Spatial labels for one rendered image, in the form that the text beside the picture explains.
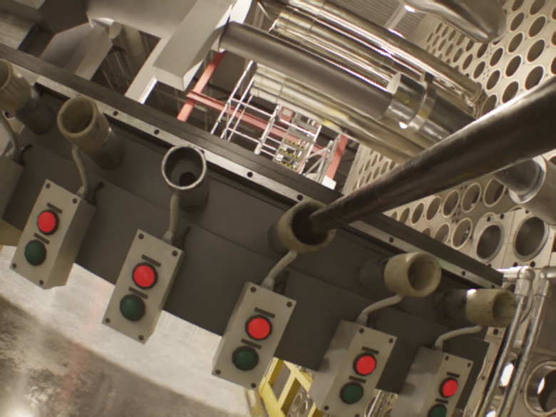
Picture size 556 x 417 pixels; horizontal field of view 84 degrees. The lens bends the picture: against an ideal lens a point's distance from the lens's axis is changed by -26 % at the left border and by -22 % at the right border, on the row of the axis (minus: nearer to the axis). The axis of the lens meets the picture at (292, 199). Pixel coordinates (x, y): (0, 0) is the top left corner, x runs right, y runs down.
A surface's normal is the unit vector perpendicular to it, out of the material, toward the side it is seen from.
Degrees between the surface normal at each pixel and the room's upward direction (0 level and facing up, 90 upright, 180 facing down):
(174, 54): 90
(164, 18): 155
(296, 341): 90
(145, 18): 160
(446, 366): 90
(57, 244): 90
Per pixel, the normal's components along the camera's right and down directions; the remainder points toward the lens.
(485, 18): -0.11, 0.46
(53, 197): 0.19, -0.17
